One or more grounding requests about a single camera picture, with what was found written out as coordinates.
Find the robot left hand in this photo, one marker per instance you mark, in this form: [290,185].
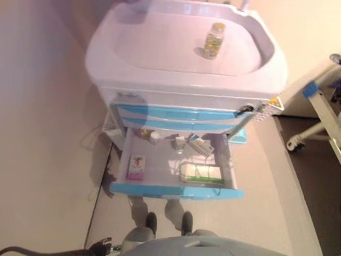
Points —
[101,246]

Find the clear yellow capsule bottle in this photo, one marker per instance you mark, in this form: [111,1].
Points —
[214,42]

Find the purple white medicine box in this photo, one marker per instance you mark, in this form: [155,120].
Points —
[137,168]

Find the green white medicine box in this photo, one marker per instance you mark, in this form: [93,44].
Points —
[202,173]

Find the small grey medicine box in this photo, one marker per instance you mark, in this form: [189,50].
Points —
[180,144]

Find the blue white drawer front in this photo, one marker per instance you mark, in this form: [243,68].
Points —
[173,124]
[173,112]

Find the white printed medicine pack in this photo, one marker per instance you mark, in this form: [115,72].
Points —
[199,144]

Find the robot left leg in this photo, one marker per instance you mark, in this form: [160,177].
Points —
[152,222]

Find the robot leg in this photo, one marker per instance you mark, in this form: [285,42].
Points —
[187,222]
[152,222]

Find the robot right leg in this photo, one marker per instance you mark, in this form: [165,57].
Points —
[187,222]

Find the grey robot torso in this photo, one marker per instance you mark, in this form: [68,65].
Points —
[199,248]

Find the small white pill bottle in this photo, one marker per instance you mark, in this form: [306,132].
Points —
[155,138]

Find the small capsule jar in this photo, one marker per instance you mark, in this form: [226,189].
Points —
[144,133]

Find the light blue side bin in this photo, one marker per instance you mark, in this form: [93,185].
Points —
[238,137]

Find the key with black fob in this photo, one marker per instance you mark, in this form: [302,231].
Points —
[246,110]

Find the white medical cart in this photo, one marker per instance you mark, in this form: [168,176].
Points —
[173,48]

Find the white perforated side shelf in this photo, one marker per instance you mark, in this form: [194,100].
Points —
[275,106]

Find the white cart pole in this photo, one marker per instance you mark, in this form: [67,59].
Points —
[245,4]

